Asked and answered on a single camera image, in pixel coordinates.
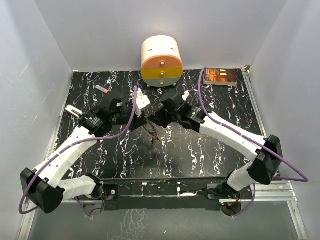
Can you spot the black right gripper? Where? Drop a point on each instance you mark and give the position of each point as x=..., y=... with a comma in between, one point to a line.
x=158, y=118

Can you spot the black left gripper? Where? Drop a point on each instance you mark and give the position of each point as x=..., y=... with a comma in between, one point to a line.
x=137, y=122

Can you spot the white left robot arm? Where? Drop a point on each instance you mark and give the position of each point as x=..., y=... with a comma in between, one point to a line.
x=44, y=185

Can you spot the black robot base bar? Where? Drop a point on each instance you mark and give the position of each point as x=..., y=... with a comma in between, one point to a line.
x=169, y=193

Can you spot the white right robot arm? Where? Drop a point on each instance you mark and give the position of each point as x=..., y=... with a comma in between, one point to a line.
x=263, y=153

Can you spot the orange capped marker pen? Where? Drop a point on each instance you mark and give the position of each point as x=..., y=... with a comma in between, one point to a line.
x=102, y=89

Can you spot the round three-drawer mini cabinet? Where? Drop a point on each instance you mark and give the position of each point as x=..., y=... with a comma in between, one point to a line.
x=161, y=62

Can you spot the white rectangular eraser block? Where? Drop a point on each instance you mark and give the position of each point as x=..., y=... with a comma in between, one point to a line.
x=73, y=111

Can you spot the orange brown book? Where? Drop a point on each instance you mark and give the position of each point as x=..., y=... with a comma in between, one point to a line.
x=220, y=77

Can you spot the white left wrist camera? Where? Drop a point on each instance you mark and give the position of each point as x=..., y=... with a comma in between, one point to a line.
x=142, y=103

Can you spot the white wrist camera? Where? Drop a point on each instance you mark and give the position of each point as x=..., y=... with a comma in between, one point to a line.
x=142, y=103
x=185, y=95

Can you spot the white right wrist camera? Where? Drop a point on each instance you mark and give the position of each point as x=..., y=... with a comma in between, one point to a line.
x=185, y=95

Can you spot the aluminium frame rail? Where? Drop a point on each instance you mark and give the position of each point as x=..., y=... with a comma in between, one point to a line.
x=248, y=85

